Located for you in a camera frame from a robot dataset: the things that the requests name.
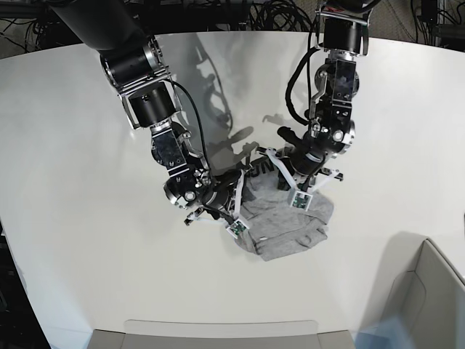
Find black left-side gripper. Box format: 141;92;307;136
275;146;344;193

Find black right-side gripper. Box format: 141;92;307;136
184;163;252;228

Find grey T-shirt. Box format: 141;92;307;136
236;156;333;261

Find left-side robot arm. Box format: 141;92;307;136
277;1;378;190

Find right-side robot arm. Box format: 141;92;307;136
48;1;248;235

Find grey bin front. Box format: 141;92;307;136
87;320;355;348

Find grey bin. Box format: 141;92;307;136
87;320;355;348
381;239;464;348

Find grey bin right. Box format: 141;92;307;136
381;239;464;348

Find blue object bottom corner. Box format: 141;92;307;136
352;316;415;349

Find white right-side wrist camera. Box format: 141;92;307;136
226;219;249;239

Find white left-side wrist camera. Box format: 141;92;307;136
288;190;313;211

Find black floor cable pile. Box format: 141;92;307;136
225;0;320;36

